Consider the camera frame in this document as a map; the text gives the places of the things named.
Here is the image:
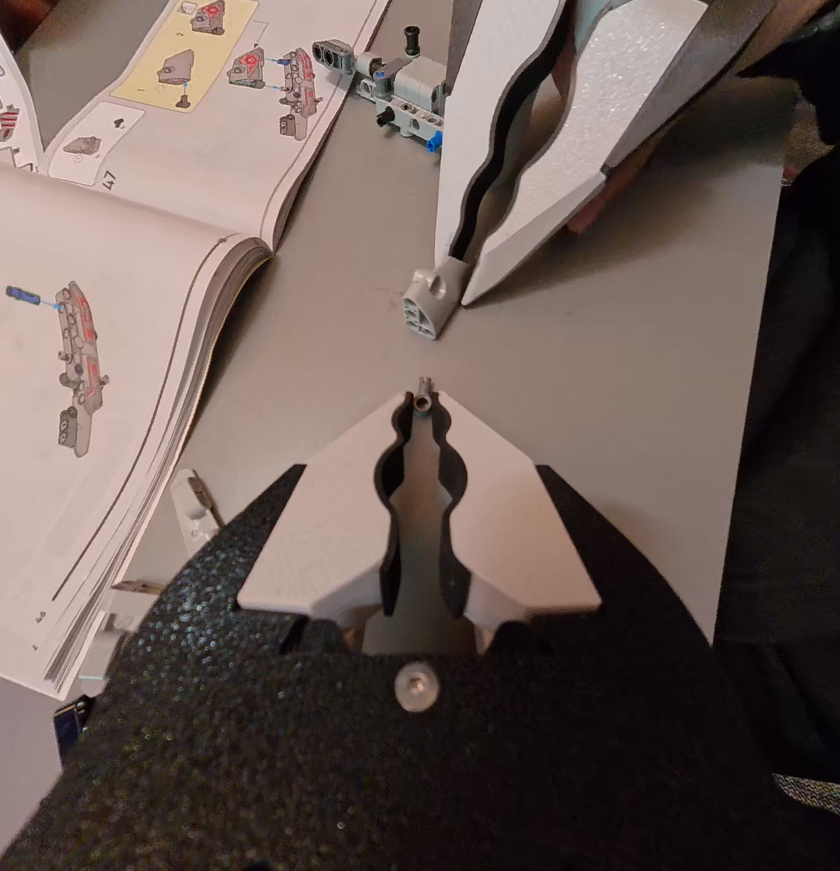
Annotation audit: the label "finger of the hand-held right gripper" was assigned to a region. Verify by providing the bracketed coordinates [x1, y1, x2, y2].
[434, 0, 568, 273]
[459, 0, 709, 308]

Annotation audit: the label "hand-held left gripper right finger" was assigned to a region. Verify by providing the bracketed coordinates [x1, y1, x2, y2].
[430, 391, 602, 628]

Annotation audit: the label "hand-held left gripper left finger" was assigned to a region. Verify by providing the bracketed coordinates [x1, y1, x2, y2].
[236, 391, 421, 625]

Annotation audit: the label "grey toy brick assembly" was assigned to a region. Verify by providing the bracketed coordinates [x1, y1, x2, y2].
[311, 24, 451, 157]

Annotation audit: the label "light grey toy brick connector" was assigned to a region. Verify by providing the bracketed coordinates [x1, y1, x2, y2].
[401, 257, 473, 339]

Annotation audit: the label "person's right forearm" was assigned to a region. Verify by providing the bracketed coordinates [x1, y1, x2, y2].
[733, 0, 840, 147]

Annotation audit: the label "grey desk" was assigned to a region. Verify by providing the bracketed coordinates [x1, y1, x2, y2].
[0, 0, 802, 871]

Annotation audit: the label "person's right hand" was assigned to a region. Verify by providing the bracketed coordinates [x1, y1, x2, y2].
[567, 138, 657, 237]

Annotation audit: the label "white toy brick piece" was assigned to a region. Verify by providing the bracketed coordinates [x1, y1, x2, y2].
[168, 468, 225, 547]

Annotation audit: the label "open instruction booklet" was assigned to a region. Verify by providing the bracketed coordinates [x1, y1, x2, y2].
[0, 0, 394, 702]

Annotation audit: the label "person's dark pants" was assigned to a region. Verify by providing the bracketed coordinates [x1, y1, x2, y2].
[713, 143, 840, 871]

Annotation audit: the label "dark blue small item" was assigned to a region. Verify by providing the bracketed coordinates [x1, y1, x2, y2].
[53, 695, 93, 758]

